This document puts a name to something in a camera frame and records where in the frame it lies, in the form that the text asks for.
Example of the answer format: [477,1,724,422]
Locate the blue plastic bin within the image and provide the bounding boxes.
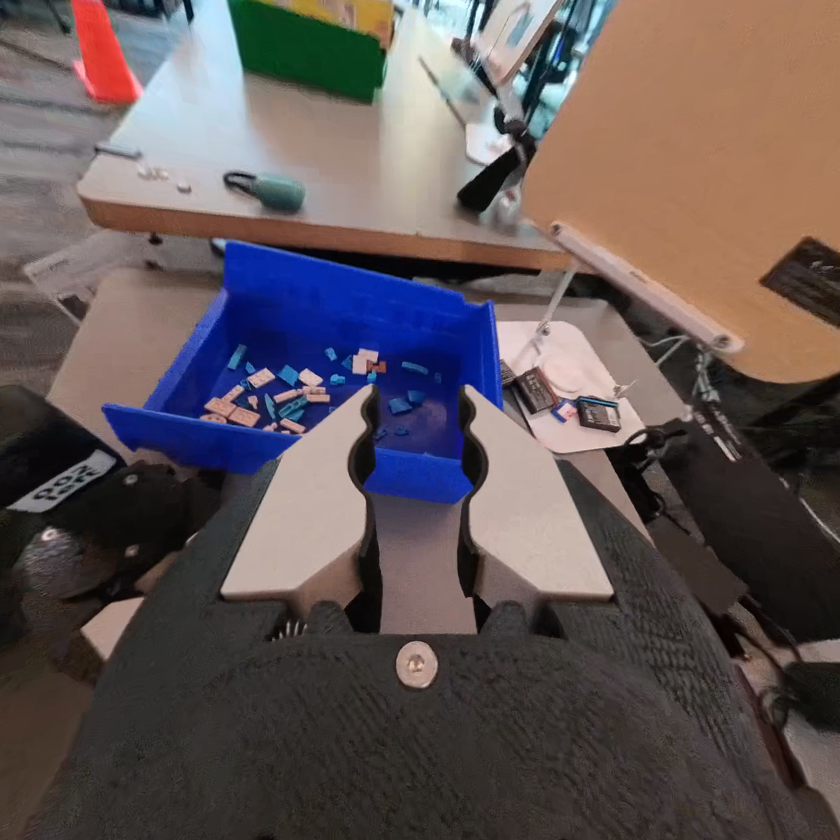
[101,241,504,505]

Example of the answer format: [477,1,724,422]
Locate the orange traffic cone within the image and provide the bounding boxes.
[70,0,143,106]

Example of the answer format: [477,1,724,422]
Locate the small metal pieces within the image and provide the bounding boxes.
[136,164,193,194]

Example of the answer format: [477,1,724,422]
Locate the yellow box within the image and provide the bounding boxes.
[274,0,396,48]

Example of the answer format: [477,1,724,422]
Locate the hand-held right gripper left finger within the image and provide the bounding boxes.
[220,384,383,603]

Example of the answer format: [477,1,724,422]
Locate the pile of lego pieces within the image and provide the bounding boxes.
[199,343,448,438]

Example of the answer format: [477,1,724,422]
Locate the green plastic bin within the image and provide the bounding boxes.
[226,0,396,104]

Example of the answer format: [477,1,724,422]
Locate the black tool handle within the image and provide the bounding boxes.
[457,120,538,214]

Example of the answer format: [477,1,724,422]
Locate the tan board on stand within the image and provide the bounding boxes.
[520,0,840,387]

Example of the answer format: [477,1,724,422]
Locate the white stand base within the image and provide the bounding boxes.
[507,320,648,455]

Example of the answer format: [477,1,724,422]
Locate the teal pouch with black carabiner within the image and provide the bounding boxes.
[222,170,307,214]

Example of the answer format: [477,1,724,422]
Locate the black battery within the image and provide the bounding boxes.
[576,395,622,434]
[514,367,560,416]

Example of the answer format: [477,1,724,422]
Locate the black cable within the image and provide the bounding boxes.
[731,587,840,732]

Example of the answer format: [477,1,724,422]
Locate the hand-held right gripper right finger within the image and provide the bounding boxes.
[458,384,616,605]

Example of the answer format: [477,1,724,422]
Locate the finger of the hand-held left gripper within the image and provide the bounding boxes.
[80,594,145,665]

